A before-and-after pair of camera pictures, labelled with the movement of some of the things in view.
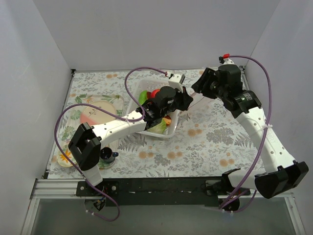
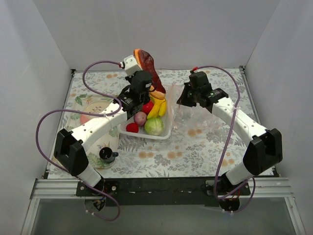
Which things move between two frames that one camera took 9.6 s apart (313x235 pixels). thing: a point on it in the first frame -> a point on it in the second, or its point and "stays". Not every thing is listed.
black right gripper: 204,80 -> 186,95
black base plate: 155,191 stays
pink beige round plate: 91,116 stays
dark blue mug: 107,155 stays
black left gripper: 182,100 -> 148,86
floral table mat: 211,140 stays
